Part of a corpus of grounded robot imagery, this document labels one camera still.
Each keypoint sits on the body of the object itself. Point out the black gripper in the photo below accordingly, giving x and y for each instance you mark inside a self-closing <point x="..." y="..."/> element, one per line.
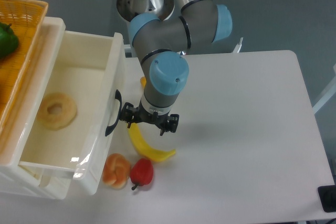
<point x="166" y="123"/>

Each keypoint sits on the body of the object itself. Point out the white top drawer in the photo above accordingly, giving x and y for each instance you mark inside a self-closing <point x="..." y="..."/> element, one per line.
<point x="90" y="69"/>

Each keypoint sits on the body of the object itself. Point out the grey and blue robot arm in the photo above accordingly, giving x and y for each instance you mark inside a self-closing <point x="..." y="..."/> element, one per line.
<point x="159" y="30"/>

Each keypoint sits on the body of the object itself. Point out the yellow toy banana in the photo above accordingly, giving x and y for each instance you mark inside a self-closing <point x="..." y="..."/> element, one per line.
<point x="144" y="149"/>

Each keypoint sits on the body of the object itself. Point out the yellow toy bell pepper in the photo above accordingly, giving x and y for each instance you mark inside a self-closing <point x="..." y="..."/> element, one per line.
<point x="143" y="82"/>

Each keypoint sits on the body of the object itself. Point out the red toy bell pepper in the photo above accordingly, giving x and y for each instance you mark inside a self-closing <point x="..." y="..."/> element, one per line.
<point x="141" y="173"/>

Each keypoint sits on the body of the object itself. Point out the orange toy bread roll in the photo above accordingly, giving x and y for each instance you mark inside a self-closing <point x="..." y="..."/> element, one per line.
<point x="116" y="171"/>

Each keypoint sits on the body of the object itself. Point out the beige toy donut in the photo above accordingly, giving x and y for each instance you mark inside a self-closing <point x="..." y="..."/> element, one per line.
<point x="56" y="111"/>

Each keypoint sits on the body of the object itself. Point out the green toy bell pepper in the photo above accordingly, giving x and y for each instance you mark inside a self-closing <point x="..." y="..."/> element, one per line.
<point x="9" y="41"/>

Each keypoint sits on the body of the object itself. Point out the orange plastic basket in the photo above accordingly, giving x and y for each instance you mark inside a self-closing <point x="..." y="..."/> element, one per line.
<point x="25" y="18"/>

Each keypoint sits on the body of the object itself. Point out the black device at table edge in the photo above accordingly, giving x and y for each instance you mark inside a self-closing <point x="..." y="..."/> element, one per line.
<point x="327" y="196"/>

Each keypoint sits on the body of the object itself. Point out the white frame at right edge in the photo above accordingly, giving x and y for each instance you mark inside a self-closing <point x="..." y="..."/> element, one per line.
<point x="324" y="96"/>

